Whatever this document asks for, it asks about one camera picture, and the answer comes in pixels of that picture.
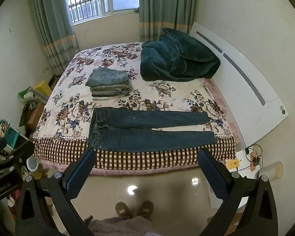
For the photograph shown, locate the colourful printed packets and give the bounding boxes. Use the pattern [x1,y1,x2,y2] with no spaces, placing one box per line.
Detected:
[0,117,20,150]

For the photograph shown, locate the brown slipper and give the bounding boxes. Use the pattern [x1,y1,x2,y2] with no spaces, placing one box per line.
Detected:
[138,200,154,220]
[114,201,132,218]

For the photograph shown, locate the small yellow box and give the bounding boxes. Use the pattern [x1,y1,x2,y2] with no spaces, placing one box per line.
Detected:
[225,159,241,170]

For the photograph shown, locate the beige folded pants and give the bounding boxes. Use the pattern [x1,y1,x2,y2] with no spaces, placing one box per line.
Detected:
[92,96,120,102]

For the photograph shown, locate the white bed headboard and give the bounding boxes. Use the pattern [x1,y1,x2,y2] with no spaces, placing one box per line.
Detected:
[189,22,289,153]

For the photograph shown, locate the teal striped curtain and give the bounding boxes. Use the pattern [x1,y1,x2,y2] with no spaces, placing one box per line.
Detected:
[27,0,80,77]
[138,0,200,43]

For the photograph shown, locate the white nightstand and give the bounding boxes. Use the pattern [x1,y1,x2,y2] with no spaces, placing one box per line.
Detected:
[235,149,264,210]

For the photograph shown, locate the orange power strip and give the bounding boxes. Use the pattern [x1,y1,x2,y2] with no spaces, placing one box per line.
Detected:
[249,151,258,172]

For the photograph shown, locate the white plastic cup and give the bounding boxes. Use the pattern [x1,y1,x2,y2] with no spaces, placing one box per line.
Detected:
[27,156,39,172]

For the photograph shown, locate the floral checkered bed blanket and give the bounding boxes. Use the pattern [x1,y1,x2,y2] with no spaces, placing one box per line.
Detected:
[32,42,237,171]

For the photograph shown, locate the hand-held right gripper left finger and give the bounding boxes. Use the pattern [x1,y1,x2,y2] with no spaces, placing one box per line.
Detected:
[15,147,96,236]

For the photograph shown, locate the brown wooden cabinet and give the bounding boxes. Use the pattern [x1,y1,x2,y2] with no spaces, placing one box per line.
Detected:
[19,100,47,134]

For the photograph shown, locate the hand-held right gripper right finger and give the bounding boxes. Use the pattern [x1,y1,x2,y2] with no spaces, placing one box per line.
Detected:
[197,148,279,236]

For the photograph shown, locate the black cable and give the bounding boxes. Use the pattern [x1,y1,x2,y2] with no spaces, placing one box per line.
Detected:
[244,143,263,158]

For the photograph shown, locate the dark blue jeans pants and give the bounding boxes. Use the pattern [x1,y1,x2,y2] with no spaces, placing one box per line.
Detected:
[87,107,218,153]

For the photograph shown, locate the teal plush blanket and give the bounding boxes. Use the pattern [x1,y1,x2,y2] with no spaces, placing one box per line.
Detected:
[140,28,221,82]

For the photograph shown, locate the light blue folded jeans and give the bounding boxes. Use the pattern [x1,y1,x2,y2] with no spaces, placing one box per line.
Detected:
[86,67,131,88]

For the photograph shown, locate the olive folded pants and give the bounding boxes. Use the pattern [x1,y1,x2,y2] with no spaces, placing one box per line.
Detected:
[90,84,130,92]

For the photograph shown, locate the translucent plastic cup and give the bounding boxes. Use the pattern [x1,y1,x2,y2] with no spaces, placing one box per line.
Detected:
[259,161,284,182]

